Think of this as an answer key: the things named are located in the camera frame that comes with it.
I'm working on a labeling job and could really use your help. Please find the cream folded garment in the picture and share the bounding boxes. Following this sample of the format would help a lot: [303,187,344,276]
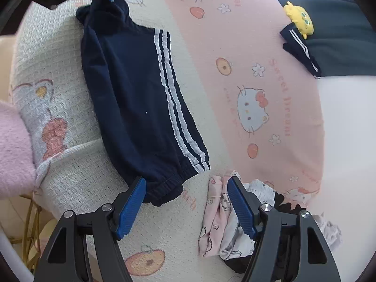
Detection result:
[311,211,344,248]

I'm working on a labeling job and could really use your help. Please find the folded navy striped shorts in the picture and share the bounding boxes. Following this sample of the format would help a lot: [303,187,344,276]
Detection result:
[279,25,322,80]

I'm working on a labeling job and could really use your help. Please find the yellow plush toy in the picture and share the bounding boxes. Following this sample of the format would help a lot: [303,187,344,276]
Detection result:
[283,1,315,40]

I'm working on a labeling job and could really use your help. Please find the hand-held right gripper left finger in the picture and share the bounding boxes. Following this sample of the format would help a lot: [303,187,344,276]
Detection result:
[34,176,147,282]

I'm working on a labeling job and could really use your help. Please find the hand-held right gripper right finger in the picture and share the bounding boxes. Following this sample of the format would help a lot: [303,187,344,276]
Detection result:
[227,176,341,282]

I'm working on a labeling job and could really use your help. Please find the navy shorts with white stripes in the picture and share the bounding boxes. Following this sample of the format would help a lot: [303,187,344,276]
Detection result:
[76,0,211,208]

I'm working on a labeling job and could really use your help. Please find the dark grey cloth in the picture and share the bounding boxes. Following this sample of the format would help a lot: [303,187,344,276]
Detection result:
[264,0,376,78]

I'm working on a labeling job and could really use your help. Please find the pink and cream printed blanket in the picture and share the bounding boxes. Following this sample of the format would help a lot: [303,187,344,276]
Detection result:
[9,0,326,282]

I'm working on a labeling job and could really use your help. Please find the white printed folded garment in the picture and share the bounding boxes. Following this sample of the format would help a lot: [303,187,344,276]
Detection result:
[219,179,277,260]

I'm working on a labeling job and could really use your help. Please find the gold wire side table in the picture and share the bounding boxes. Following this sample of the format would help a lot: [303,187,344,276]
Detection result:
[18,192,49,269]

